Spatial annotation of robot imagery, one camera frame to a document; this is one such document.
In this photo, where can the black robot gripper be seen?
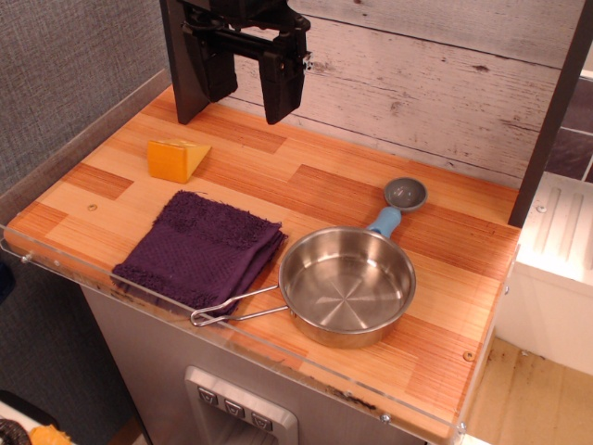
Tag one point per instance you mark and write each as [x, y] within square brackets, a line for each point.
[270, 31]

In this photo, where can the grey spoon with blue handle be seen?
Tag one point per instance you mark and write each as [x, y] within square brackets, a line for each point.
[402, 195]

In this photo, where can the purple folded towel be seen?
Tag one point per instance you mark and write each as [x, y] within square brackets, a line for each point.
[201, 252]

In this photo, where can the yellow cheese wedge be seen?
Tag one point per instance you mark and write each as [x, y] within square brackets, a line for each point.
[174, 160]

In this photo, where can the stainless steel pan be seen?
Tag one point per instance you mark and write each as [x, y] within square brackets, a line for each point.
[346, 287]

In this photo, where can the grey toy fridge cabinet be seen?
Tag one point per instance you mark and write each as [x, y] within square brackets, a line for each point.
[153, 351]

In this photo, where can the silver dispenser button panel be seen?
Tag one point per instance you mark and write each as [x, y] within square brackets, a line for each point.
[227, 414]

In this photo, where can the white toy sink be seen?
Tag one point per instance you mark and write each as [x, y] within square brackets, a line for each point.
[547, 308]

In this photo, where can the orange object bottom left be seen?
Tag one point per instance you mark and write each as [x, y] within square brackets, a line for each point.
[48, 435]

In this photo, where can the dark left post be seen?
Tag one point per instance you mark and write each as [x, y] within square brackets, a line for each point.
[189, 98]

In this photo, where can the dark post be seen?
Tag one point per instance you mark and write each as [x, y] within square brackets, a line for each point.
[189, 98]
[559, 103]

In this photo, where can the dark right post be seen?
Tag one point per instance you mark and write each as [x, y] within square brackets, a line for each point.
[559, 103]

